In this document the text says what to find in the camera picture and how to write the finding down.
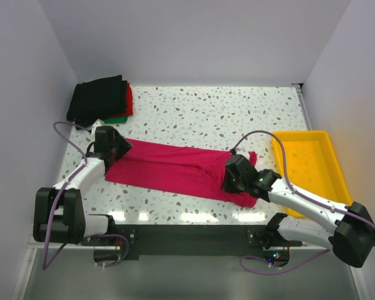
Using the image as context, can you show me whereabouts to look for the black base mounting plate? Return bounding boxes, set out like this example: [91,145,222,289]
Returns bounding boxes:
[82,224,303,262]

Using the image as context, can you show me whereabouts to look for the aluminium rail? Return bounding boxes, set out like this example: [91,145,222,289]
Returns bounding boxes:
[292,83,313,131]
[27,241,325,251]

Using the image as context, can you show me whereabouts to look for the aluminium front rail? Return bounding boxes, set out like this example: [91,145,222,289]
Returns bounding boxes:
[27,241,325,251]

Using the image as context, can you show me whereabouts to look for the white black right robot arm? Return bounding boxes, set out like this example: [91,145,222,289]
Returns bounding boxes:
[222,154,375,268]

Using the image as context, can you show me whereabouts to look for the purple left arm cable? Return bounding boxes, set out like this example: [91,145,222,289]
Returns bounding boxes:
[42,121,131,270]

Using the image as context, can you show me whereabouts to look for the aluminium right side rail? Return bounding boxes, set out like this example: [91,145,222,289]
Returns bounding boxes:
[292,83,313,131]

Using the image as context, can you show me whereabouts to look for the black folded t-shirt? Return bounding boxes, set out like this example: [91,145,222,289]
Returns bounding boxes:
[66,75,128,127]

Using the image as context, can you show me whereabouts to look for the red folded t-shirt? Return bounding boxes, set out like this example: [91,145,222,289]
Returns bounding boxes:
[124,83,133,116]

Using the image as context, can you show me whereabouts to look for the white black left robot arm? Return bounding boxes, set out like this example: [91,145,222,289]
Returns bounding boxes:
[32,122,132,245]

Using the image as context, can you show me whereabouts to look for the green folded t-shirt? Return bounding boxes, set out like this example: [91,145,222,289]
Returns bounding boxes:
[104,116,128,124]

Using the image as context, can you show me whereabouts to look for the yellow plastic tray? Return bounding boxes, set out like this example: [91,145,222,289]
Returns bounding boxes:
[274,131,353,206]

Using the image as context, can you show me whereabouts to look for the magenta pink t-shirt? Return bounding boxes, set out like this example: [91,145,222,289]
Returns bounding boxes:
[105,139,257,208]

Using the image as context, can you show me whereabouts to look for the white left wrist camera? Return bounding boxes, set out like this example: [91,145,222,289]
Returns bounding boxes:
[91,119,105,130]

